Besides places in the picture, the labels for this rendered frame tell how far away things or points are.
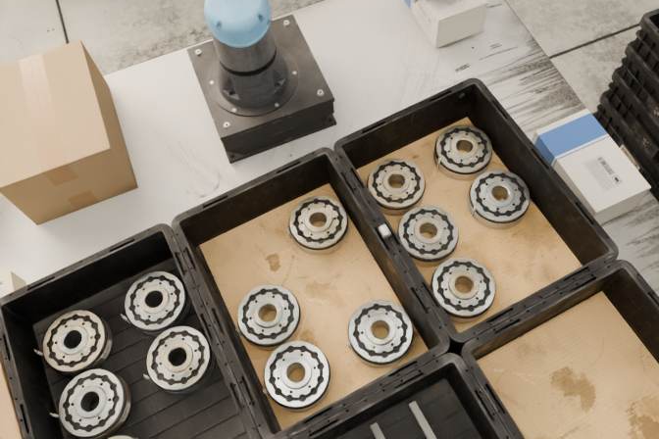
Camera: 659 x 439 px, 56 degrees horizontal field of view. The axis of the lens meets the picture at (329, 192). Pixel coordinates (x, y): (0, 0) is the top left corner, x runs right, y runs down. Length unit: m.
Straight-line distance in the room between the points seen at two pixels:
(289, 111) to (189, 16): 1.44
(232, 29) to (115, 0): 1.73
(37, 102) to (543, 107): 1.06
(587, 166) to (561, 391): 0.44
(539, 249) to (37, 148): 0.95
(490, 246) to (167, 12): 1.92
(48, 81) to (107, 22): 1.38
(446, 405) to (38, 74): 1.02
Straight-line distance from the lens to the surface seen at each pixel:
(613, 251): 1.04
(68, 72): 1.41
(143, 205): 1.36
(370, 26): 1.55
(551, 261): 1.12
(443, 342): 0.94
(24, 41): 2.85
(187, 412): 1.06
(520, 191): 1.13
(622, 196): 1.26
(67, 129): 1.32
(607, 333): 1.10
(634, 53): 1.90
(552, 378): 1.06
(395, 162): 1.13
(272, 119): 1.28
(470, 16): 1.47
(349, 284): 1.07
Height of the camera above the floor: 1.83
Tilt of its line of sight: 61 degrees down
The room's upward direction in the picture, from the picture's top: 8 degrees counter-clockwise
